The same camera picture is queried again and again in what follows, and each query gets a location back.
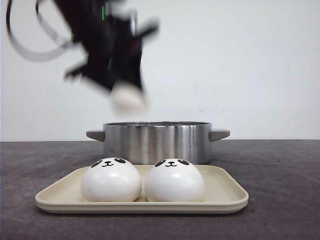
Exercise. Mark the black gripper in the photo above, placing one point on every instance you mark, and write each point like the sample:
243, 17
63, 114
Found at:
105, 36

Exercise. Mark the panda bun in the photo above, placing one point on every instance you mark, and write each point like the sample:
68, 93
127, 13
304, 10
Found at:
174, 180
127, 98
111, 179

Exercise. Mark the stainless steel steamer pot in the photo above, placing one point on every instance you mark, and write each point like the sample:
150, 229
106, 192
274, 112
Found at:
148, 142

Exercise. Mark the cream rectangular plastic tray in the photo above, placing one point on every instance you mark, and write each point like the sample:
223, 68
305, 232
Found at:
223, 195

